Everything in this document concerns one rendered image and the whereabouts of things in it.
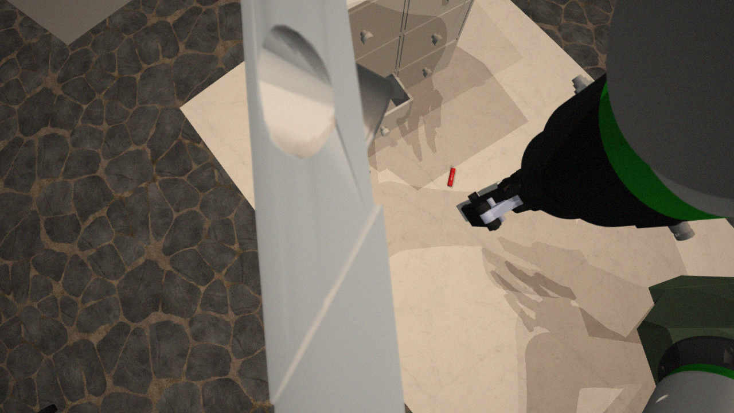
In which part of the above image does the tan drawer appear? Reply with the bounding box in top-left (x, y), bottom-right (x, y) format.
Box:
top-left (399, 0), bottom-right (472, 68)
top-left (348, 0), bottom-right (405, 58)
top-left (404, 0), bottom-right (463, 31)
top-left (373, 73), bottom-right (414, 141)
top-left (355, 37), bottom-right (400, 77)
top-left (397, 39), bottom-right (457, 89)

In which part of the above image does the small grey chest of drawers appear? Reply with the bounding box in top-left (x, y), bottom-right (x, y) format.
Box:
top-left (346, 0), bottom-right (474, 77)

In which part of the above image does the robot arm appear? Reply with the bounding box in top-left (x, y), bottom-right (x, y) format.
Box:
top-left (240, 0), bottom-right (734, 413)

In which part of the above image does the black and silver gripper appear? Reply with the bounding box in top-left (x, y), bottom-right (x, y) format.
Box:
top-left (456, 131), bottom-right (579, 231)

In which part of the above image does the red aaa battery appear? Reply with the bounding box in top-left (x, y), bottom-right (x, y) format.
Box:
top-left (447, 167), bottom-right (456, 187)

